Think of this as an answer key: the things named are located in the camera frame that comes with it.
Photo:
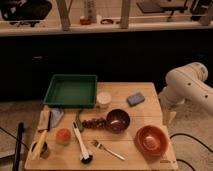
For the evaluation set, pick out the black pole at left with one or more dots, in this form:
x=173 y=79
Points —
x=17 y=155

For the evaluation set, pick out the green vegetable toy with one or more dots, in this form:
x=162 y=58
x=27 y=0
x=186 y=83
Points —
x=78 y=121

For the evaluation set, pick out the purple bowl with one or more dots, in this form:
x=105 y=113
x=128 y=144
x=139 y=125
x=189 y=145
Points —
x=117 y=121

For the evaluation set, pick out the orange red bowl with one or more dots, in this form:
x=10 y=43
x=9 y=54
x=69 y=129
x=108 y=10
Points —
x=151 y=140

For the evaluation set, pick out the blue sponge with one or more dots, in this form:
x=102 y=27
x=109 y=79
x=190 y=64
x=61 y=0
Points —
x=135 y=99

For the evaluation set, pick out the red object on shelf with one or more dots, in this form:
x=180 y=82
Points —
x=84 y=21

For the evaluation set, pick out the green plastic tray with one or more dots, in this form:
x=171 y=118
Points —
x=71 y=91

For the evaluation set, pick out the bunch of dark grapes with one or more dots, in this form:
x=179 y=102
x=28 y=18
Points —
x=95 y=123

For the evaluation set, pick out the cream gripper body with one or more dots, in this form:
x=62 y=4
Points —
x=168 y=116

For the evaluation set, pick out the folded cloth with knife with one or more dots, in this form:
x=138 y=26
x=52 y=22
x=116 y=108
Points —
x=49 y=118

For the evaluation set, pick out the dark round cup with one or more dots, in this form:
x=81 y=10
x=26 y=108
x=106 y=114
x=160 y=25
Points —
x=45 y=152

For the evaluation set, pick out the silver fork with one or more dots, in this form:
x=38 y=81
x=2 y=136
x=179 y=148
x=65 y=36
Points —
x=99 y=145

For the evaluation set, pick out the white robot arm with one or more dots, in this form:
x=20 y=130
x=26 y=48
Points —
x=186 y=83

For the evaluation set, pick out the red orange fruit toy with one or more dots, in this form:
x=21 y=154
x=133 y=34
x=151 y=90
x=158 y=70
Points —
x=63 y=136

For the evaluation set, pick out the black office chair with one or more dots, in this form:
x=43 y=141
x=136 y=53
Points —
x=30 y=12

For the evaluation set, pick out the white round container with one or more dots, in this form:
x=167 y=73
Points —
x=103 y=100

